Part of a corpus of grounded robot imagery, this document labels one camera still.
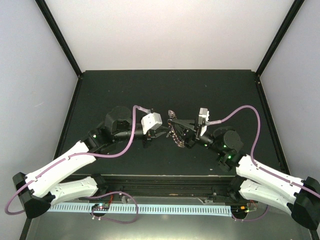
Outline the metal disc with keyrings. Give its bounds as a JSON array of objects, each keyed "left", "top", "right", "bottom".
[{"left": 167, "top": 110, "right": 186, "bottom": 148}]

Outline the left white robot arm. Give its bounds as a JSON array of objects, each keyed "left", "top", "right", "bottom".
[{"left": 12, "top": 105, "right": 170, "bottom": 219}]

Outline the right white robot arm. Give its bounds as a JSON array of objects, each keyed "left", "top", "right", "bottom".
[{"left": 168, "top": 118, "right": 320, "bottom": 231}]

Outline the small circuit board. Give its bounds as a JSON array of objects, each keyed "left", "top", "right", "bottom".
[{"left": 91, "top": 203, "right": 110, "bottom": 212}]

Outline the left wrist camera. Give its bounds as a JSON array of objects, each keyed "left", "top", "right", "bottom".
[{"left": 140, "top": 112, "right": 163, "bottom": 135}]

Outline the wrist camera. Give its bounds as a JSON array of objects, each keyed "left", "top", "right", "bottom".
[
  {"left": 140, "top": 112, "right": 163, "bottom": 135},
  {"left": 198, "top": 107, "right": 210, "bottom": 137}
]

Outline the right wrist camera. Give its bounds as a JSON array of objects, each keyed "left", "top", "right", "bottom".
[{"left": 198, "top": 107, "right": 210, "bottom": 137}]

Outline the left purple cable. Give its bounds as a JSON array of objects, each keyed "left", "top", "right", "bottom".
[{"left": 4, "top": 104, "right": 154, "bottom": 216}]

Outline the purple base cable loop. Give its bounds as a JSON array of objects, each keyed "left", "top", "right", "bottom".
[{"left": 90, "top": 191, "right": 140, "bottom": 224}]

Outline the black front rail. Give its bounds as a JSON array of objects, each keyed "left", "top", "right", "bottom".
[{"left": 102, "top": 175, "right": 235, "bottom": 198}]

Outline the white slotted cable duct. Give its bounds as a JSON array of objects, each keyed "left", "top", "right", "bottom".
[{"left": 48, "top": 202, "right": 232, "bottom": 217}]

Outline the black frame post right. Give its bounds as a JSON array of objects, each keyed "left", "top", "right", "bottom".
[{"left": 255, "top": 0, "right": 305, "bottom": 78}]

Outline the black frame post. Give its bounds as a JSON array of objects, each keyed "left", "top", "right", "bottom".
[
  {"left": 255, "top": 0, "right": 305, "bottom": 78},
  {"left": 35, "top": 0, "right": 83, "bottom": 78}
]

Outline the black frame post left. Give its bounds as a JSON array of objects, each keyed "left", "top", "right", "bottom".
[{"left": 35, "top": 0, "right": 83, "bottom": 78}]

